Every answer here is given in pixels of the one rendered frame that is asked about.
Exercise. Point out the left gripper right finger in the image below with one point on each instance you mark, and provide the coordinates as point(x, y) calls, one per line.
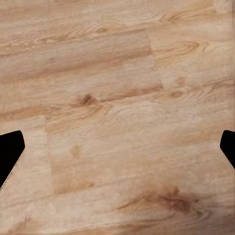
point(227, 145)

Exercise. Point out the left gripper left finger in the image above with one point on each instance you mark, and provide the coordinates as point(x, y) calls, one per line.
point(11, 147)

